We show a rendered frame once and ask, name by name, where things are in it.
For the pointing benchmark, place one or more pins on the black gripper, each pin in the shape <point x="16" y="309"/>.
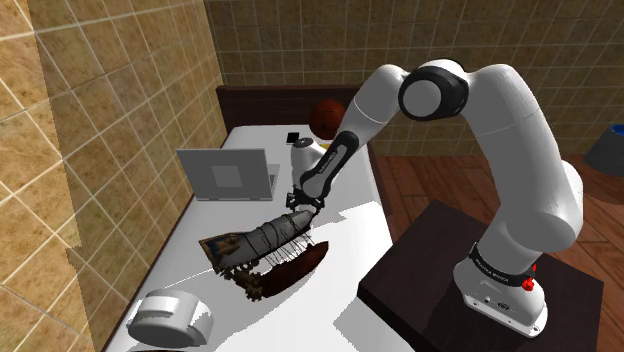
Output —
<point x="306" y="201"/>

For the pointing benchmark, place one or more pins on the white round appliance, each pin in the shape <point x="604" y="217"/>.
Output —
<point x="166" y="317"/>

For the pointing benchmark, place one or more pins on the dark robot stand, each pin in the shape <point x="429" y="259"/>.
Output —
<point x="419" y="273"/>

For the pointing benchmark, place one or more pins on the grey airship model brown hull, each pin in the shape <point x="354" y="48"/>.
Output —
<point x="273" y="239"/>

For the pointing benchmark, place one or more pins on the dark bin blue rim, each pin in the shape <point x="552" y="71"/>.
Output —
<point x="607" y="148"/>

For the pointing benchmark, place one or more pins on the small black square device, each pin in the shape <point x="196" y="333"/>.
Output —
<point x="292" y="138"/>

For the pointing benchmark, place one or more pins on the grey open laptop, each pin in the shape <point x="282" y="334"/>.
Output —
<point x="226" y="174"/>

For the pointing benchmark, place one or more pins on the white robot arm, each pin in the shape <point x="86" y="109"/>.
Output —
<point x="516" y="146"/>

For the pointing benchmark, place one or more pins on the brown basketball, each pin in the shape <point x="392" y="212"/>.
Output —
<point x="325" y="117"/>

